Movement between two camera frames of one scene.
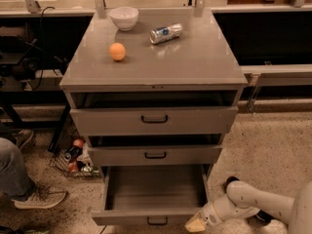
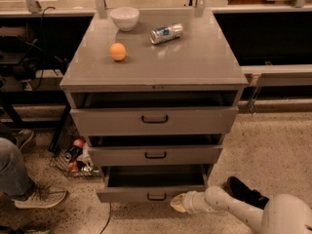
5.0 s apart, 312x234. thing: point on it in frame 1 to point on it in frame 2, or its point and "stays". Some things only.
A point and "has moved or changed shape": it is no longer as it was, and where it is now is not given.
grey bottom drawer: x=162 y=195 has moved or changed shape
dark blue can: x=72 y=153 stays
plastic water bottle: x=166 y=33 stays
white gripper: x=211 y=214 to x=189 y=201
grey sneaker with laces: x=41 y=197 stays
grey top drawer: x=153 y=112 stays
